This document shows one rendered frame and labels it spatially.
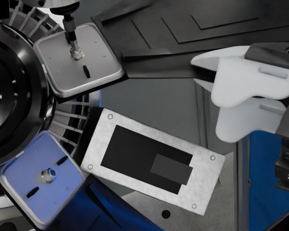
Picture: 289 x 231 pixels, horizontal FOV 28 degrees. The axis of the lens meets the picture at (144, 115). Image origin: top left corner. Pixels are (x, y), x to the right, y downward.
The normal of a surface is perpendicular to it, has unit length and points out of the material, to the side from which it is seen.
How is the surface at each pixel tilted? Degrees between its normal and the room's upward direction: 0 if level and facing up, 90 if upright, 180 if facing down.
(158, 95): 90
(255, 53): 6
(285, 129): 6
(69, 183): 53
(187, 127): 90
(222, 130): 10
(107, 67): 0
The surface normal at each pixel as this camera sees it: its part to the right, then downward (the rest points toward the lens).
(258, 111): -0.21, -0.58
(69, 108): 0.29, 0.04
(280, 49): -0.43, -0.69
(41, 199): 0.73, -0.46
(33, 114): -0.04, -0.06
